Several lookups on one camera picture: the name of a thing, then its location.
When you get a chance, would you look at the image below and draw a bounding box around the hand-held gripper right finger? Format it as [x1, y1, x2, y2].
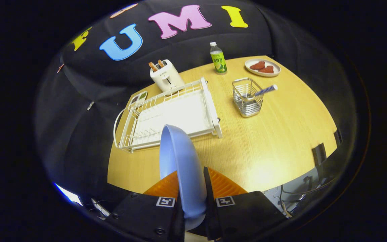
[203, 166, 286, 241]

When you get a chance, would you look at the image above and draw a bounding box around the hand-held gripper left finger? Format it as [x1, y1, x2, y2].
[108, 170, 185, 242]

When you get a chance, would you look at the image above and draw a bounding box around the blue plate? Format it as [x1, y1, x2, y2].
[159, 124, 208, 231]

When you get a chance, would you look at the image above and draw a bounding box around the white wire dish rack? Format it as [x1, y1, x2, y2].
[113, 77, 223, 153]

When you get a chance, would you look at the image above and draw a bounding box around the metal wire basket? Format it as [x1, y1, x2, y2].
[232, 77, 264, 118]

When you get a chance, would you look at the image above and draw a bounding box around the spoon with blue striped handle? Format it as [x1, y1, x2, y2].
[244, 84, 278, 98]

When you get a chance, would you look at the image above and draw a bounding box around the white round dish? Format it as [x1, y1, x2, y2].
[245, 59, 281, 78]

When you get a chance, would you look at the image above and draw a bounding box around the white divided seasoning tray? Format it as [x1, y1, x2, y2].
[128, 91, 148, 110]

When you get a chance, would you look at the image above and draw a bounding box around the white toaster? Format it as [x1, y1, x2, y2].
[149, 59, 185, 94]

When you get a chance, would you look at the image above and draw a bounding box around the green label plastic bottle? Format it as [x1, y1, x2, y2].
[209, 42, 228, 75]

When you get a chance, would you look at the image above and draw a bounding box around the black backdrop cloth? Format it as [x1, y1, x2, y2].
[35, 0, 369, 202]

